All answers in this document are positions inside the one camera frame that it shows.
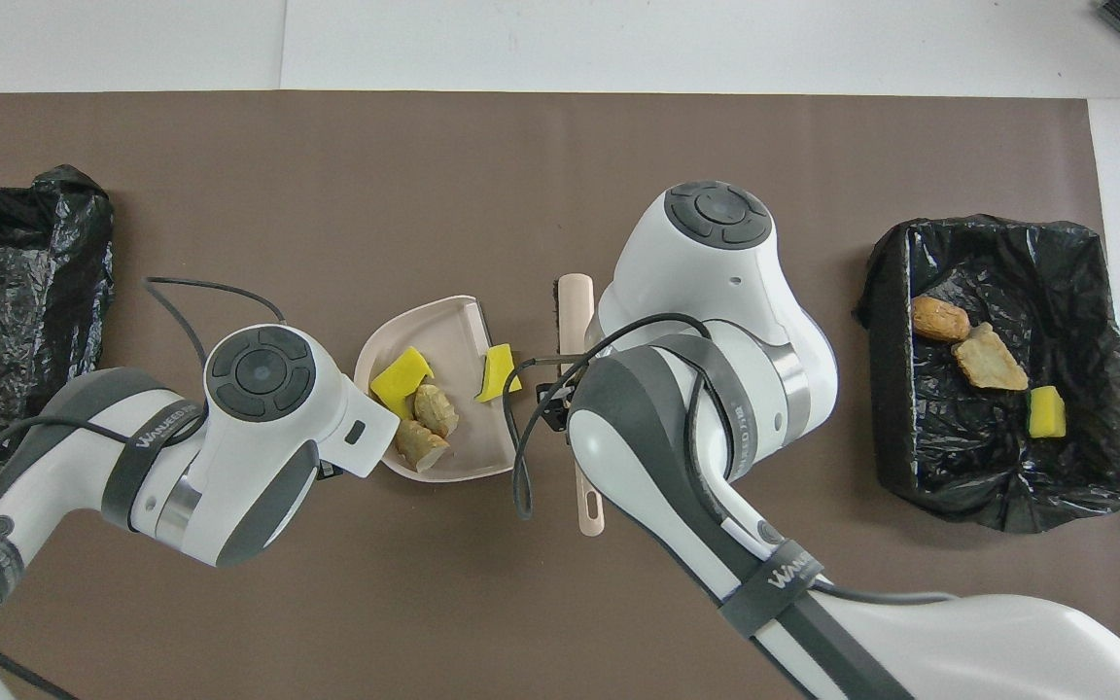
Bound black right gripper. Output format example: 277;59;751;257
534;374;585;436

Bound green and yellow sponge wedge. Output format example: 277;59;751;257
475;343;524;403

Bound pink hand brush black bristles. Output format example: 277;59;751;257
554;273;610;538

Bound pink plastic dustpan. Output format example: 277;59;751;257
354;296;519;483

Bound notched yellow sponge piece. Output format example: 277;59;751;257
368;346;436;422

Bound brown bread-like foam chunk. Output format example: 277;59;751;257
911;297;971;343

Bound yellow sponge chunk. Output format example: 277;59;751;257
1027;385;1068;440

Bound brown paper table mat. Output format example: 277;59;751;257
0;90;1120;700

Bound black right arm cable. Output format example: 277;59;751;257
509;311;960;606

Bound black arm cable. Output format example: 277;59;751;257
0;276;287;700
509;311;960;606

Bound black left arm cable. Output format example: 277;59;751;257
0;276;287;700

